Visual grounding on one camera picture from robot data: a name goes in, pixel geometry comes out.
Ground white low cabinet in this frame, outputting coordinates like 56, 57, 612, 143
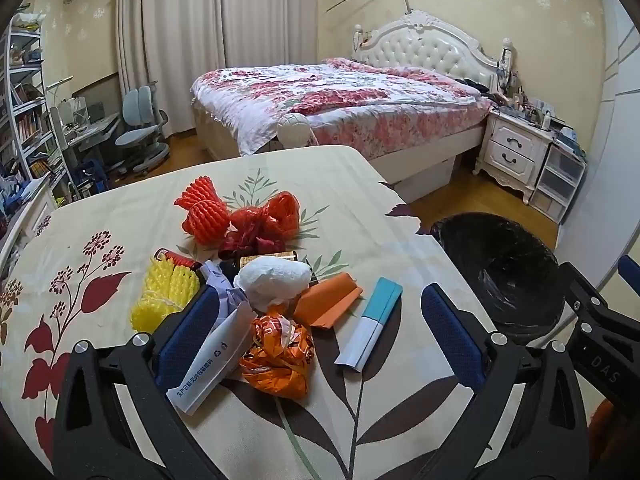
0, 180, 58, 273

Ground white bookshelf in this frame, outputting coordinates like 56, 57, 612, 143
0, 7, 71, 201

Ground white sliding wardrobe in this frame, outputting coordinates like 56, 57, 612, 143
582, 0, 640, 286

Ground beige curtain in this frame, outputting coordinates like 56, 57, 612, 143
116, 0, 226, 138
220, 0, 321, 68

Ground black lined waste bin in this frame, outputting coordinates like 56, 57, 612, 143
430, 212, 573, 346

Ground white storage box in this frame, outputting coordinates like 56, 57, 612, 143
395, 155, 458, 203

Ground white round bed footpost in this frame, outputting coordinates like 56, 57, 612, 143
277, 112, 314, 148

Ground dark red crumpled wrapper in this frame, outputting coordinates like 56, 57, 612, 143
218, 230, 296, 257

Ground orange snack wrapper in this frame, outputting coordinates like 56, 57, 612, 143
239, 310, 316, 400

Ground red plastic bag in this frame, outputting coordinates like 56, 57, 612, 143
227, 191, 301, 241

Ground white bed frame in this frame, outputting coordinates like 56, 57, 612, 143
192, 12, 501, 203

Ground dark cloth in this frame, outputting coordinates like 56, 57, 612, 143
460, 77, 497, 97

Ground gold labelled dark bottle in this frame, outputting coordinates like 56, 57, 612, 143
220, 251, 299, 282

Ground white tufted headboard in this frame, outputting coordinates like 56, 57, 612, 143
352, 12, 501, 83

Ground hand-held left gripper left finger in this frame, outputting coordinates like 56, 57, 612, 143
52, 286, 241, 480

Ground orange-red foam fruit net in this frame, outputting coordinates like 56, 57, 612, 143
174, 175, 232, 247

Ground white desk lamp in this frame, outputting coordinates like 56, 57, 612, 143
47, 79, 76, 111

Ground orange paper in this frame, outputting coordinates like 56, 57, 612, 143
292, 274, 365, 332

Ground grey study desk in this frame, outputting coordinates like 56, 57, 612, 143
50, 100, 123, 201

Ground white carved nightstand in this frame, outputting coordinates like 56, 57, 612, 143
474, 110, 556, 193

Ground rows of colourful books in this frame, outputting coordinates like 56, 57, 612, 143
7, 80, 66, 186

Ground yellow foam fruit net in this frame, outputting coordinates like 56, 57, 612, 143
131, 254, 201, 333

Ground teal and white box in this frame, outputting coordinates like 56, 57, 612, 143
334, 277, 403, 373

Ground person's right forearm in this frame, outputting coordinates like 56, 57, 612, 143
592, 400, 618, 463

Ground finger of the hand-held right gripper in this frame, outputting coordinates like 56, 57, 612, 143
619, 254, 640, 286
559, 261, 621, 328

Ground floral cream tablecloth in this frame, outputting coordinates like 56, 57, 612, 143
0, 145, 608, 480

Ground white printed packet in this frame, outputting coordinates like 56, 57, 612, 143
166, 302, 257, 416

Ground blue-grey ergonomic chair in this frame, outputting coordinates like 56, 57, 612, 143
114, 85, 171, 176

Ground cluster of toiletry bottles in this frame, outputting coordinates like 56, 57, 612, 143
495, 45, 576, 131

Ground red cylindrical tube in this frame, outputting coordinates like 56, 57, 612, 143
153, 247, 202, 272

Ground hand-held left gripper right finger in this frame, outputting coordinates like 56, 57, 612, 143
421, 282, 593, 480

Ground pink floral quilt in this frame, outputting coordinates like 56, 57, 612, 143
191, 57, 493, 156

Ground clear plastic drawer unit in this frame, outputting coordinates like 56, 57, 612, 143
530, 142, 587, 223

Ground stacked papers and boxes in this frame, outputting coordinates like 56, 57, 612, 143
550, 125, 586, 157

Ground white paper wad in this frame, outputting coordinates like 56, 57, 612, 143
235, 255, 312, 311

